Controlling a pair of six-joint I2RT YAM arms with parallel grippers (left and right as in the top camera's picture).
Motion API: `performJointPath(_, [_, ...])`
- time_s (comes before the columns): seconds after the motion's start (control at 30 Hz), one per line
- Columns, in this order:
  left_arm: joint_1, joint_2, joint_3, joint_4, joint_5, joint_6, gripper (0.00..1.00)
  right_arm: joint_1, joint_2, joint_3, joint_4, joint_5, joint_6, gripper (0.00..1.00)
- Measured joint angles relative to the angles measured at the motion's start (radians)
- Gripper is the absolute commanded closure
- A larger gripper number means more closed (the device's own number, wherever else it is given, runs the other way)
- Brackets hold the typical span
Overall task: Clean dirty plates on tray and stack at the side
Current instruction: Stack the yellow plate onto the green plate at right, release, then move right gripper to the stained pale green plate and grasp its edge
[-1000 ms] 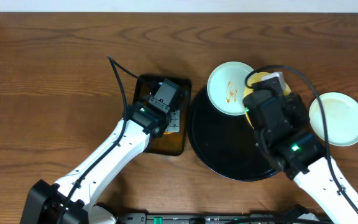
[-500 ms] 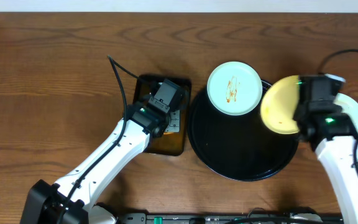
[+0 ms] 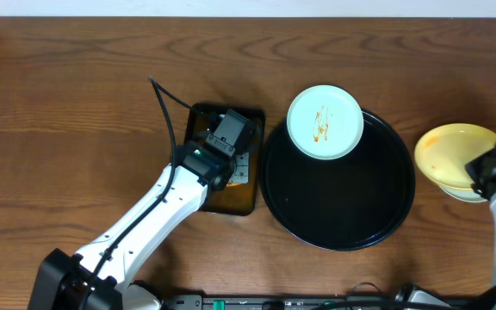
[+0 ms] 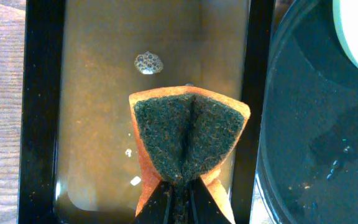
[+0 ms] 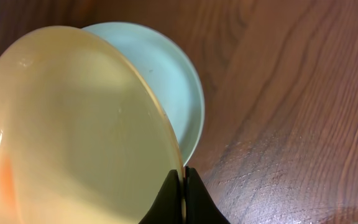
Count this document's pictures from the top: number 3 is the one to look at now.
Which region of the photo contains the light blue plate bottom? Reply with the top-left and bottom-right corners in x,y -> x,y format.
439,185 -> 486,203

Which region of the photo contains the light blue plate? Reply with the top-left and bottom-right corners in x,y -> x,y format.
286,85 -> 364,160
439,185 -> 486,203

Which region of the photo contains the yellow plate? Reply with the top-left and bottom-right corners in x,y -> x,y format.
414,123 -> 496,190

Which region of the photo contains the light blue plate top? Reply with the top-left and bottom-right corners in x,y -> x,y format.
286,85 -> 364,160

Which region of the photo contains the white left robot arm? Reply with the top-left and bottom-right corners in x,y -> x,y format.
28,141 -> 250,309

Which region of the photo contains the black rectangular water tray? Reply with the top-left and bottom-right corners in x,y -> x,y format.
193,102 -> 265,216

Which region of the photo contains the round black serving tray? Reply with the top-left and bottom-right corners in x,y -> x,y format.
259,110 -> 416,251

